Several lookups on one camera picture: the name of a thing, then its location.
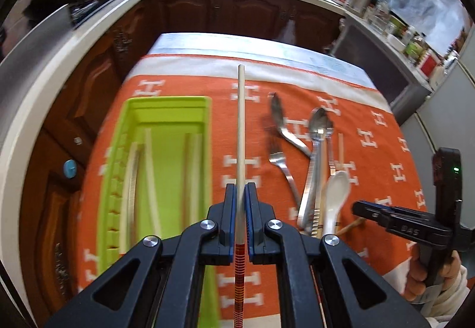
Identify red label container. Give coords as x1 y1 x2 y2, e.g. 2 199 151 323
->
419 53 440 76

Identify person's right forearm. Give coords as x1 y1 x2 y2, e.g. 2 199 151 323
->
421 265 470 325

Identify pale blue tablecloth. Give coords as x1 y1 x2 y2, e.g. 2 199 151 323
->
148 32 367 72

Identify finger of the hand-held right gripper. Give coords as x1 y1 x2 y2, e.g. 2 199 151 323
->
354 207 458 240
352 201 436 216

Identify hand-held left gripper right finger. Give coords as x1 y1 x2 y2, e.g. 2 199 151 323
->
246 183 431 328

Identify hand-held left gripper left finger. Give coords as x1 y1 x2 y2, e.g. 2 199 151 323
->
45 183 238 328

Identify green label bottle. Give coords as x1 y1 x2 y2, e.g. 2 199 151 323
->
404 37 425 58

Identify grey refrigerator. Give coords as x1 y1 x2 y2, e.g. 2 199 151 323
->
399 53 475 225

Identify stainless steel cabinet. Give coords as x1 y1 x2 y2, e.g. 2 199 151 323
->
330 18 433 124

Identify metal fork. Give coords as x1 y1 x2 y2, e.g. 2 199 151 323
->
268 134 302 210

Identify person's right hand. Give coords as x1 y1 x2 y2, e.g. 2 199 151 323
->
406 251 464 302

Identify black gas stove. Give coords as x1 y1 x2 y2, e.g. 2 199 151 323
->
69 0 127 28

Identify green plastic utensil tray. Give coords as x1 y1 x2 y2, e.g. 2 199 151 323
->
96 95 223 328

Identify brown wooden kitchen cabinets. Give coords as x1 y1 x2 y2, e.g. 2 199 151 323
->
18 0 346 317

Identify white ceramic spoon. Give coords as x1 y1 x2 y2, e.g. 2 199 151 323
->
320 170 352 237

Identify brown wooden chopstick decorated end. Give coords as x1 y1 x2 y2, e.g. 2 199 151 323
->
311 268 329 328
338 217 366 236

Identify large metal spoon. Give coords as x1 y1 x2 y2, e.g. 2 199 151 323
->
298 107 335 234

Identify stainless steel sheet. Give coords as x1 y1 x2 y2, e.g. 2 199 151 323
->
0 3 75 136

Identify orange patterned blanket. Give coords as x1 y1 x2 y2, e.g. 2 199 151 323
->
76 53 428 328

